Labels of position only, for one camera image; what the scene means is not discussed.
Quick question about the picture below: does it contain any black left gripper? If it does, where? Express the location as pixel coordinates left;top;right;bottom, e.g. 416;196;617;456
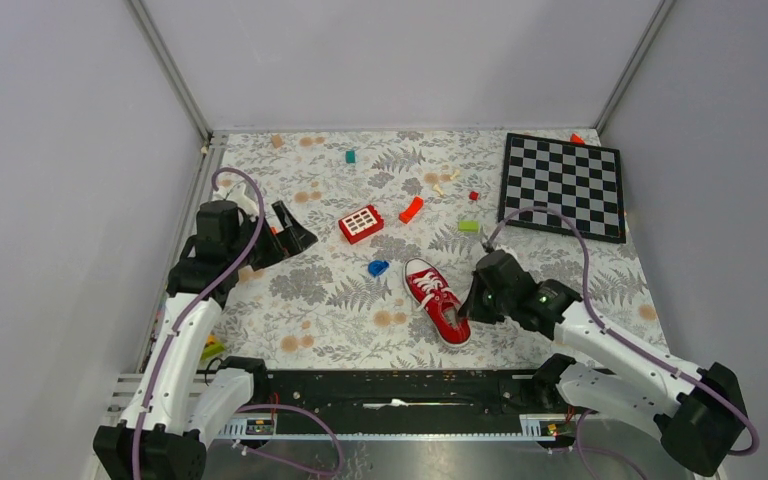
228;200;316;270

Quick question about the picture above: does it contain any red canvas sneaker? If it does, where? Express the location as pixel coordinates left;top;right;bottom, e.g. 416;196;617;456
403;258;471;348

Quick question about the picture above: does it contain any blue plastic toy piece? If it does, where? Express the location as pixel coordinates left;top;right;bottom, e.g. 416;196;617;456
367;260;390;278

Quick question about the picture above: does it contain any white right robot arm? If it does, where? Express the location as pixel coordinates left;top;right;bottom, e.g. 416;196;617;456
460;250;747;477

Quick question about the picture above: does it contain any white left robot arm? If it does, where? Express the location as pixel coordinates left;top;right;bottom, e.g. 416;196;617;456
93;200;318;479

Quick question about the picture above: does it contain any green rectangular block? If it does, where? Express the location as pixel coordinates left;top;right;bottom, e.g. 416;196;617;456
457;220;481;233

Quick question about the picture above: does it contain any red white window brick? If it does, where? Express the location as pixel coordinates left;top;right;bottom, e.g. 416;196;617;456
338;205;384;244

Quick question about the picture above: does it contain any floral patterned table mat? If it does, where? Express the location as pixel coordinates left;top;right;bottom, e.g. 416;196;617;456
188;129;670;372

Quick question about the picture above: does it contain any orange red curved block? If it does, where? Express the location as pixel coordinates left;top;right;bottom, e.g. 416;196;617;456
398;196;424;224

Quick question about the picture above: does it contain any black grey chessboard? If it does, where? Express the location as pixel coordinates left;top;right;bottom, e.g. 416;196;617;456
497;133;627;244

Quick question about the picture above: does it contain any yellow green block stack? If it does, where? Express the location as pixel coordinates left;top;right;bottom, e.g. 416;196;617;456
200;334;226;362

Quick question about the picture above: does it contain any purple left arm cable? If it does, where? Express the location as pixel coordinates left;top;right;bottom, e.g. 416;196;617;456
130;166;347;480

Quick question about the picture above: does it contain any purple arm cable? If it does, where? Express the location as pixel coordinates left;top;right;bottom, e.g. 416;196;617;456
486;206;761;480
130;166;347;480

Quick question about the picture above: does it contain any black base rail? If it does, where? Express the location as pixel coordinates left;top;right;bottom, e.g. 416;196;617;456
248;369;580;439

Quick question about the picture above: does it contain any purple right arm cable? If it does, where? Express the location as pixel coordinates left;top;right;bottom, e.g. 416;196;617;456
486;206;761;480

